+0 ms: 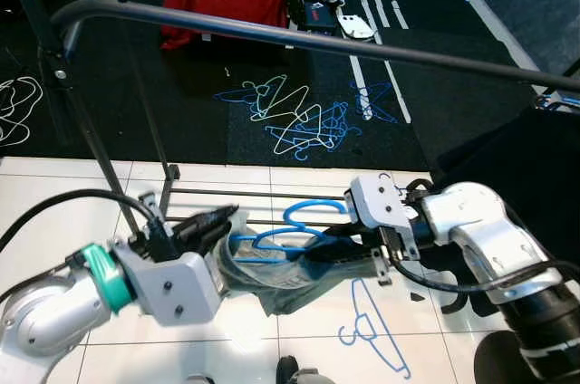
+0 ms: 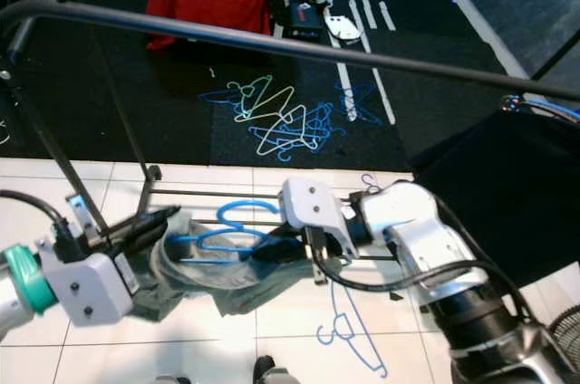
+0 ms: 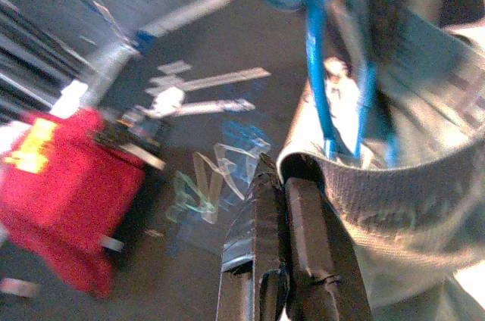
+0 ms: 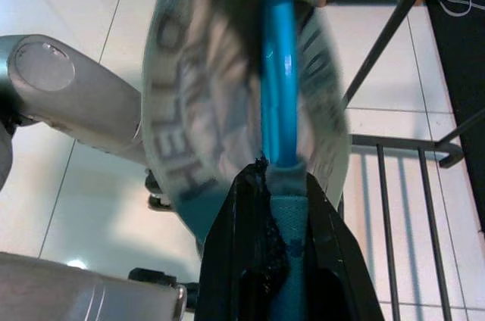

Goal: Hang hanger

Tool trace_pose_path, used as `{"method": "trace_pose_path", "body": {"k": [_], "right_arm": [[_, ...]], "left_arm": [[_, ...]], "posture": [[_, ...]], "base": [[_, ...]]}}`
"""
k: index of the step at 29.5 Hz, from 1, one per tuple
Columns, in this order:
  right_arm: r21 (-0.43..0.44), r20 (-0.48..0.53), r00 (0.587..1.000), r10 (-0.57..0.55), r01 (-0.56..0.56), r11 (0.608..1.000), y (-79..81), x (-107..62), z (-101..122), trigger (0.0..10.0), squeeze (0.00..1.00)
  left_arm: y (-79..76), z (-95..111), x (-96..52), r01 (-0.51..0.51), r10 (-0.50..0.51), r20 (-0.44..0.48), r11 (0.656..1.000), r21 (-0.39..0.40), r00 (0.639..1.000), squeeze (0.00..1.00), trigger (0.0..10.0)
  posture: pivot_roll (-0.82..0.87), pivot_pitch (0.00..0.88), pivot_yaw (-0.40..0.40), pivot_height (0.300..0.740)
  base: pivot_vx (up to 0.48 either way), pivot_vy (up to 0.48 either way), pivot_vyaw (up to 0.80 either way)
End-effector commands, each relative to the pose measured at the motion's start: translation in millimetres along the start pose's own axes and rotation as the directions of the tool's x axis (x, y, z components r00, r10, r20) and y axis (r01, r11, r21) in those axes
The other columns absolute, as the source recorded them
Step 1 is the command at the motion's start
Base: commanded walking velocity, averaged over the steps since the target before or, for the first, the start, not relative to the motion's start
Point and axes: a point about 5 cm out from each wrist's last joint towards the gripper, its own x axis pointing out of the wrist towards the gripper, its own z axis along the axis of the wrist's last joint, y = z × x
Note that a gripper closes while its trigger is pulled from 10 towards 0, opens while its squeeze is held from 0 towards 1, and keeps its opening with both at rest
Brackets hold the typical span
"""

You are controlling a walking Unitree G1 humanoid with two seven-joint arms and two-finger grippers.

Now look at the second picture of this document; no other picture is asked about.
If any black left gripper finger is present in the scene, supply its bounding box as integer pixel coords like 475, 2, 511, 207
116, 206, 182, 242

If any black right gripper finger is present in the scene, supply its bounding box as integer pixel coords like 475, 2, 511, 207
249, 230, 309, 265

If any grey shorts patterned waistband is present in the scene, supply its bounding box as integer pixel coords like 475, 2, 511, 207
127, 210, 318, 322

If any blue plastic hanger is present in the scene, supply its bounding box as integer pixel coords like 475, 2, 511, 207
503, 92, 580, 122

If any black floor mat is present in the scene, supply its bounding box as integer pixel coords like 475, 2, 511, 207
0, 0, 580, 172

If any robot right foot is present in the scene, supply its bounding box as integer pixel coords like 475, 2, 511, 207
254, 355, 314, 384

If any long white strip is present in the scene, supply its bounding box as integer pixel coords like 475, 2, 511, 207
335, 56, 359, 122
362, 44, 398, 124

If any black clothes rack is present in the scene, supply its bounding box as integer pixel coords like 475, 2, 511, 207
0, 0, 580, 240

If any white plastic shell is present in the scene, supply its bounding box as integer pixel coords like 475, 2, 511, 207
324, 13, 363, 43

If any black equipment box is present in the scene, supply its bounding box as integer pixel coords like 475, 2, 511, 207
285, 0, 327, 36

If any black studded sole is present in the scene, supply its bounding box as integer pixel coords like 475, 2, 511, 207
267, 0, 291, 27

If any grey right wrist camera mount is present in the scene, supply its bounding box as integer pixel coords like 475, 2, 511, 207
279, 176, 359, 258

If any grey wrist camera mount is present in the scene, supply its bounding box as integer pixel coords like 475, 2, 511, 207
279, 176, 359, 258
41, 248, 141, 326

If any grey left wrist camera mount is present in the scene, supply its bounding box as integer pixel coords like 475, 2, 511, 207
41, 248, 141, 326

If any small blue wire hanger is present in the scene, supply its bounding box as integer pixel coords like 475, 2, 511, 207
358, 173, 383, 195

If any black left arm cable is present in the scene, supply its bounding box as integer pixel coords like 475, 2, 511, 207
0, 189, 73, 240

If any white wire hanger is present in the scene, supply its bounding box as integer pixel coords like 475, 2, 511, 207
249, 103, 309, 158

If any mint green wire hanger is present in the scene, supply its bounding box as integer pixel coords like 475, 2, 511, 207
225, 76, 277, 122

